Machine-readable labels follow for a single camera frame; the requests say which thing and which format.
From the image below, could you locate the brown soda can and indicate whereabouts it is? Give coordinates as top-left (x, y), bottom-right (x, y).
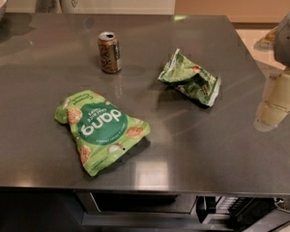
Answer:
top-left (98, 31), bottom-right (121, 73)

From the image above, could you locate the green rice chip bag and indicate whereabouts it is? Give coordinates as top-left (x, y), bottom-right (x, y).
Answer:
top-left (54, 90), bottom-right (151, 177)

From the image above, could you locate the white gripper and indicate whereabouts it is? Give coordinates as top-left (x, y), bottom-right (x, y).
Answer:
top-left (253, 68), bottom-right (290, 132)

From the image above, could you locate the green jalapeno chip bag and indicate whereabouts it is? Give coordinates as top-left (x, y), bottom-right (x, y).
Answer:
top-left (158, 48), bottom-right (221, 107)

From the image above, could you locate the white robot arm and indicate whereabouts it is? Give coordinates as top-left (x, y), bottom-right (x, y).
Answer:
top-left (254, 11), bottom-right (290, 131)

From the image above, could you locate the black microwave oven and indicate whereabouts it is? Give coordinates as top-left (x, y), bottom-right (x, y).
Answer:
top-left (76, 191), bottom-right (290, 232)

